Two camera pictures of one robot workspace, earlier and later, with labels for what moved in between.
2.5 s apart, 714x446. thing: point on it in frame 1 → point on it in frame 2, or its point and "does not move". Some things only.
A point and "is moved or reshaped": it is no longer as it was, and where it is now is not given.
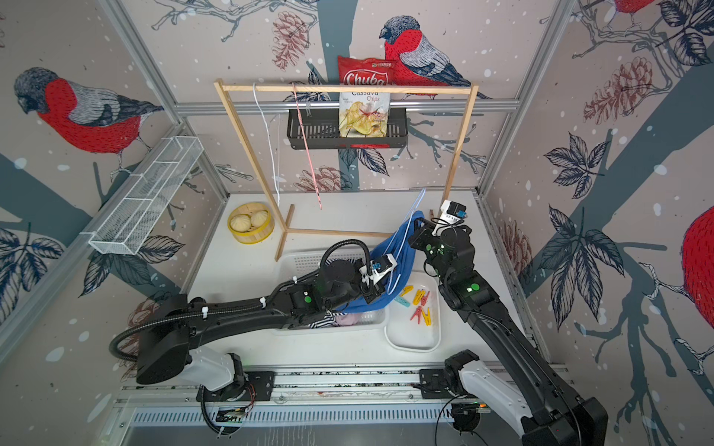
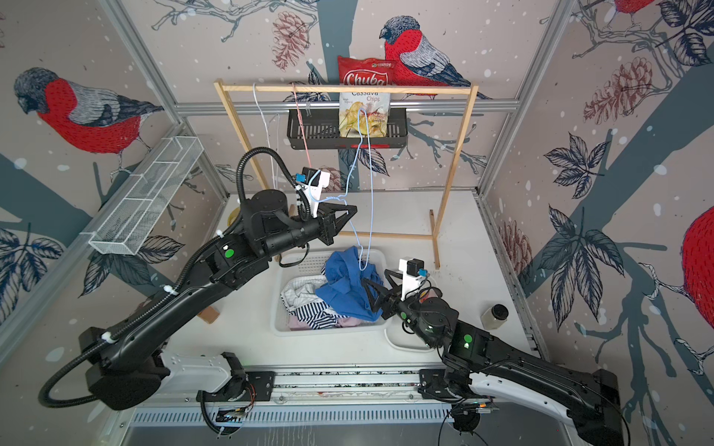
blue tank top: (398, 244) is moved or reshaped
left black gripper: (375, 293) → (329, 225)
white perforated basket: (294, 266) does not move
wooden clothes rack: (286, 224) does not move
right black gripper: (421, 235) → (385, 295)
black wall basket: (323, 130) does not move
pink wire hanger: (307, 146) does not move
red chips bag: (364, 115) does not move
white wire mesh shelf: (126, 224) does not move
